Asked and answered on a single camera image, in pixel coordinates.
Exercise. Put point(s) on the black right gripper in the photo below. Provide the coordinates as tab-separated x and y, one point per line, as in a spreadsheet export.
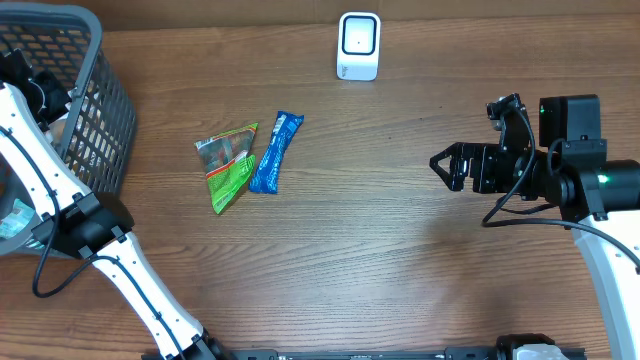
481	153

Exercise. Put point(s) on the blue snack bar wrapper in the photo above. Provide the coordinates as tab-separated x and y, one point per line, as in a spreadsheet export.
266	176

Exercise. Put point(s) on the green red snack bag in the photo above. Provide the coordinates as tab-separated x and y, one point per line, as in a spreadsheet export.
227	162

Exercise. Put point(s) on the teal white snack packet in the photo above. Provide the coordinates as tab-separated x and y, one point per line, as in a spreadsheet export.
17	219

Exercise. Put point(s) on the beige brown snack pouch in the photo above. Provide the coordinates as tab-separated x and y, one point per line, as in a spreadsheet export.
55	132

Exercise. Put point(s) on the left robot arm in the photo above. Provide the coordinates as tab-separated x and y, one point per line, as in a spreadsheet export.
93	227

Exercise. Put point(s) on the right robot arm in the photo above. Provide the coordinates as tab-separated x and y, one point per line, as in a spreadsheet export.
559	175

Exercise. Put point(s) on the white barcode scanner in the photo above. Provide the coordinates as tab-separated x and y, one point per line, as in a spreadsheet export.
358	46

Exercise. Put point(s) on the grey plastic mesh basket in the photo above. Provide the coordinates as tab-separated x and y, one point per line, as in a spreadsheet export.
63	46

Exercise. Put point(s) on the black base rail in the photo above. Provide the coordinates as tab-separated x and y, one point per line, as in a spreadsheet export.
450	353

